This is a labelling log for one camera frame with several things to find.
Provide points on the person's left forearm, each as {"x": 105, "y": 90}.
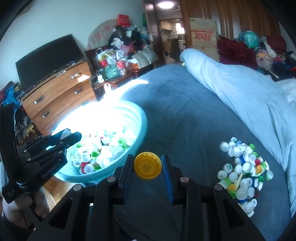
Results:
{"x": 13, "y": 229}

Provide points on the wooden dresser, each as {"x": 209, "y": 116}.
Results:
{"x": 57, "y": 92}

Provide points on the pink patterned cloth bundle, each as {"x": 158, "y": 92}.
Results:
{"x": 100, "y": 32}

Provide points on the white quilt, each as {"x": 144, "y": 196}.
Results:
{"x": 290, "y": 95}

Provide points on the dark red cloth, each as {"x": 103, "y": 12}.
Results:
{"x": 235, "y": 52}

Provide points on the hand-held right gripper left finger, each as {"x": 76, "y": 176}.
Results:
{"x": 128, "y": 177}

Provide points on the red printed cardboard box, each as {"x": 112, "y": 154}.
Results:
{"x": 203, "y": 32}

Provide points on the yellow bottle cap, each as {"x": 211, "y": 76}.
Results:
{"x": 147, "y": 165}

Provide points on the person's left hand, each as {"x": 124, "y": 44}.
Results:
{"x": 23, "y": 206}

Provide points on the wooden wardrobe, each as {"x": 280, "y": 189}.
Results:
{"x": 231, "y": 16}

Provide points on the heap of colourful clothes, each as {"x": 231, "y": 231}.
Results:
{"x": 275, "y": 58}

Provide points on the green bag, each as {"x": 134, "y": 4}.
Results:
{"x": 111, "y": 70}

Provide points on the white woven bag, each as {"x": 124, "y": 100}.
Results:
{"x": 145, "y": 56}

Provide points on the light blue blanket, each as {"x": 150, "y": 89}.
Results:
{"x": 242, "y": 97}

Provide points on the white power strip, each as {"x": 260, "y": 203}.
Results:
{"x": 100, "y": 77}

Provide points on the blue bed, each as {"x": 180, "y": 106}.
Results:
{"x": 185, "y": 115}

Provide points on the pile of plastic bottle caps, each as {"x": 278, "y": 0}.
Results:
{"x": 242, "y": 166}
{"x": 104, "y": 153}

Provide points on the black television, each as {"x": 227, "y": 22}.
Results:
{"x": 46, "y": 60}

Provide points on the dark wooden door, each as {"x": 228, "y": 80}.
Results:
{"x": 152, "y": 27}

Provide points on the dark wooden side table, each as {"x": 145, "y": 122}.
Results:
{"x": 120, "y": 78}

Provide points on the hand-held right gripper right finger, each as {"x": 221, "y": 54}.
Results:
{"x": 167, "y": 179}

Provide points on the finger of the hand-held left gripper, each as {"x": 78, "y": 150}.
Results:
{"x": 53, "y": 136}
{"x": 74, "y": 138}

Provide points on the white red shopping bag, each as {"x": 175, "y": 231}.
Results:
{"x": 105, "y": 56}

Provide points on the teal plastic bag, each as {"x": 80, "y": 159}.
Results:
{"x": 249, "y": 39}

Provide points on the teal plastic basket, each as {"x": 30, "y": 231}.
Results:
{"x": 138, "y": 139}

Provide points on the chair with dark coat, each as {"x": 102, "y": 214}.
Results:
{"x": 175, "y": 48}

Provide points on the ceiling lamp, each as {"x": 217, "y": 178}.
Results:
{"x": 166, "y": 4}

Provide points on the blue cloth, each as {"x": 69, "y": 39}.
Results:
{"x": 11, "y": 96}

